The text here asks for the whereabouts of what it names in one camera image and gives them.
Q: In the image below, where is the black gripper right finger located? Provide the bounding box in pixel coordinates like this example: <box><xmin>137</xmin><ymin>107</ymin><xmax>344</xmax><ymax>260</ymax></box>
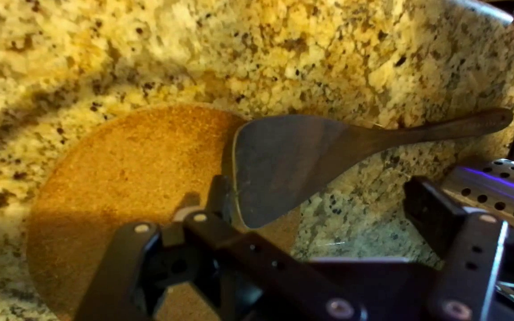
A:
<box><xmin>403</xmin><ymin>175</ymin><xmax>514</xmax><ymax>321</ymax></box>

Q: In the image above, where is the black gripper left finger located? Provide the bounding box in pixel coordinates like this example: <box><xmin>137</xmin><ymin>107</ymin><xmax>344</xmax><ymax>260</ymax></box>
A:
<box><xmin>75</xmin><ymin>175</ymin><xmax>367</xmax><ymax>321</ymax></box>

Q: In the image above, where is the round cork trivet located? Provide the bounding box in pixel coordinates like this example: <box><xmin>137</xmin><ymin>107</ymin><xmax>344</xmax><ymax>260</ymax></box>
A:
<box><xmin>23</xmin><ymin>101</ymin><xmax>307</xmax><ymax>319</ymax></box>

